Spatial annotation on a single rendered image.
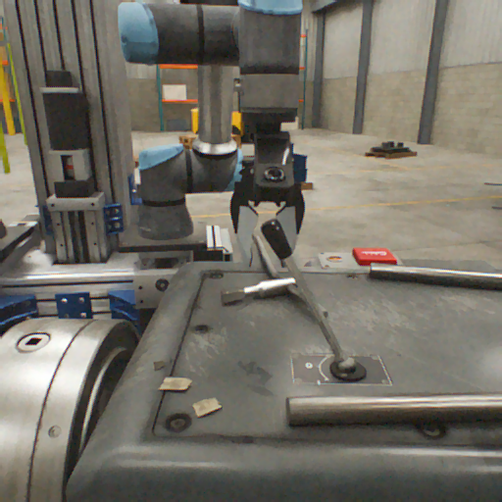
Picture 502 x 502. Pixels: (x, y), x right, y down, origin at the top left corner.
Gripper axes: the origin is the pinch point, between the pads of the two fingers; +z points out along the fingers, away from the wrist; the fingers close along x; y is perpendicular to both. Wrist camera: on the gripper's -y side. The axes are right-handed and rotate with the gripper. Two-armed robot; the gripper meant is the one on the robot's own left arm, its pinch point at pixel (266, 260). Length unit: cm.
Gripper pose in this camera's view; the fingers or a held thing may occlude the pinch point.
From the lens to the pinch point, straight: 61.8
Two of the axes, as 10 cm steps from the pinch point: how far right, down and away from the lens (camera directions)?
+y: 0.3, -3.5, 9.4
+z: 0.0, 9.4, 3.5
